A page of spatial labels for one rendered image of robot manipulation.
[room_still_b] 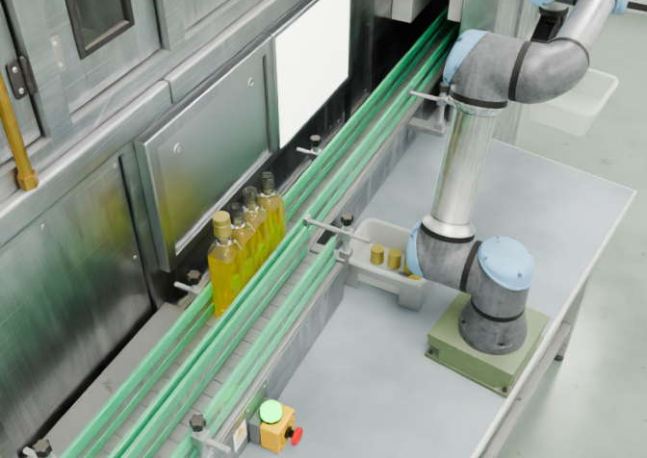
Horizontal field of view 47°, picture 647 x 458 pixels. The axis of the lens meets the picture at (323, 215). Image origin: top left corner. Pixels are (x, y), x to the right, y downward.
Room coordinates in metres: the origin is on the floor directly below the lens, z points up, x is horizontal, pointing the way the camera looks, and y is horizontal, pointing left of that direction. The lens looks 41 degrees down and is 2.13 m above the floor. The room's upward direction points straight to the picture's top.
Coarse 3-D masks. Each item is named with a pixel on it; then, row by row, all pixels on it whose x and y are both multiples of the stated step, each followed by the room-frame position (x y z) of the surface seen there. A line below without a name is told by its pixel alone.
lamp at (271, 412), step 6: (270, 402) 0.89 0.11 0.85; (276, 402) 0.89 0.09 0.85; (264, 408) 0.87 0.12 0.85; (270, 408) 0.87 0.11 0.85; (276, 408) 0.87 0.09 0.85; (264, 414) 0.86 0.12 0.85; (270, 414) 0.86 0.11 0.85; (276, 414) 0.86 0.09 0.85; (264, 420) 0.86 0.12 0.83; (270, 420) 0.86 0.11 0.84; (276, 420) 0.86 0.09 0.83
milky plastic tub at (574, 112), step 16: (592, 80) 1.72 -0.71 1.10; (608, 80) 1.70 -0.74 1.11; (560, 96) 1.71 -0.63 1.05; (576, 96) 1.71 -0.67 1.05; (592, 96) 1.71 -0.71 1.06; (608, 96) 1.60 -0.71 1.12; (544, 112) 1.58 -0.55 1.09; (560, 112) 1.56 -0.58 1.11; (576, 112) 1.53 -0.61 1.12; (592, 112) 1.53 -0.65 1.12; (560, 128) 1.56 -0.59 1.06; (576, 128) 1.54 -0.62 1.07
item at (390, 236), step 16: (368, 224) 1.45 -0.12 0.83; (384, 224) 1.44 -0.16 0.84; (352, 240) 1.38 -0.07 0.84; (384, 240) 1.43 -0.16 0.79; (400, 240) 1.42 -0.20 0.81; (352, 256) 1.37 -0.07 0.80; (368, 256) 1.39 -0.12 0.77; (384, 256) 1.39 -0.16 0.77; (384, 272) 1.27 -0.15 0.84; (400, 272) 1.33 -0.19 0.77
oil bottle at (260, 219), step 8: (264, 208) 1.22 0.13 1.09; (248, 216) 1.19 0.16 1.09; (256, 216) 1.19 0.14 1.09; (264, 216) 1.20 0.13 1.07; (256, 224) 1.18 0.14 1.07; (264, 224) 1.20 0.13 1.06; (256, 232) 1.17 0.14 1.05; (264, 232) 1.20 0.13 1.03; (264, 240) 1.19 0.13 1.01; (264, 248) 1.19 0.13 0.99; (264, 256) 1.19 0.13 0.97
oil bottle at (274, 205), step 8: (264, 200) 1.24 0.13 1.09; (272, 200) 1.24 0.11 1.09; (280, 200) 1.25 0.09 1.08; (272, 208) 1.23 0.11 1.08; (280, 208) 1.25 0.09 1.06; (272, 216) 1.22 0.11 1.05; (280, 216) 1.25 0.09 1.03; (272, 224) 1.22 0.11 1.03; (280, 224) 1.25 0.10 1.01; (272, 232) 1.22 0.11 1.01; (280, 232) 1.25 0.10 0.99; (272, 240) 1.22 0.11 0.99; (280, 240) 1.24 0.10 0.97; (272, 248) 1.22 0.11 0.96
